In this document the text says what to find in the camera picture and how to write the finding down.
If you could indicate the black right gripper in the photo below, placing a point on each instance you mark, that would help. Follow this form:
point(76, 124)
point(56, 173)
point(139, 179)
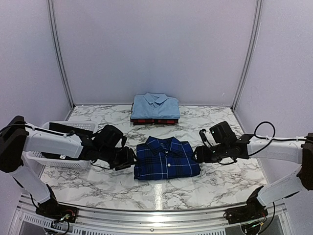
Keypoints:
point(202, 156)

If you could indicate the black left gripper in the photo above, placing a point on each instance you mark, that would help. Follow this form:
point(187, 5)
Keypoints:
point(127, 159)

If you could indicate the blue plaid long sleeve shirt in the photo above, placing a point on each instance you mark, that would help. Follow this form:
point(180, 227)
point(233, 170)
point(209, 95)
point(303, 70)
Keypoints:
point(164, 159)

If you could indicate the red plaid shirt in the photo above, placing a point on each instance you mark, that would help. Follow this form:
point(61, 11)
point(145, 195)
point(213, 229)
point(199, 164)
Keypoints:
point(154, 121)

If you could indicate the light blue shirt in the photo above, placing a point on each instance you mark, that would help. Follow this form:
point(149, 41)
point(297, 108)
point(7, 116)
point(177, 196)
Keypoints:
point(155, 106)

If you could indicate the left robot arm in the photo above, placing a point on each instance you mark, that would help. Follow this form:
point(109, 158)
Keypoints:
point(107, 144)

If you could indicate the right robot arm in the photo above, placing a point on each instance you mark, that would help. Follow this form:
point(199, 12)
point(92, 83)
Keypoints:
point(251, 146)

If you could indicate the black shirt in basket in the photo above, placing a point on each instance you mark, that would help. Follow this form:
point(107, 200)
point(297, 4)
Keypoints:
point(80, 129)

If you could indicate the white plastic basket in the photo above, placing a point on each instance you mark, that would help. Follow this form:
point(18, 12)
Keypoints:
point(60, 161)

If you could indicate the aluminium front frame rail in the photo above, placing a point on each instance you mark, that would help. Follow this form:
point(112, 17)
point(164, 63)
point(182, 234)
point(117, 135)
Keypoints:
point(97, 221)

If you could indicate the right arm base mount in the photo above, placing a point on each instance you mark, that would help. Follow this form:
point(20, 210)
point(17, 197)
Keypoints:
point(252, 210)

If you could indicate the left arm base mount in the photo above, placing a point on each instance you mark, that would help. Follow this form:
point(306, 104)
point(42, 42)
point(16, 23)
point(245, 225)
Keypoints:
point(54, 210)

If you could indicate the right aluminium wall post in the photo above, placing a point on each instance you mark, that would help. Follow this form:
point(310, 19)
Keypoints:
point(249, 54)

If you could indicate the aluminium wall post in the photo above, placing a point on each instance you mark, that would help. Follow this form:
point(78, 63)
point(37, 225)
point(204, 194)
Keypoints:
point(249, 54)
point(58, 52)

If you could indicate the left aluminium wall post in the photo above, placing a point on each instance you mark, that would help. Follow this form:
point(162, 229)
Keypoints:
point(58, 52)

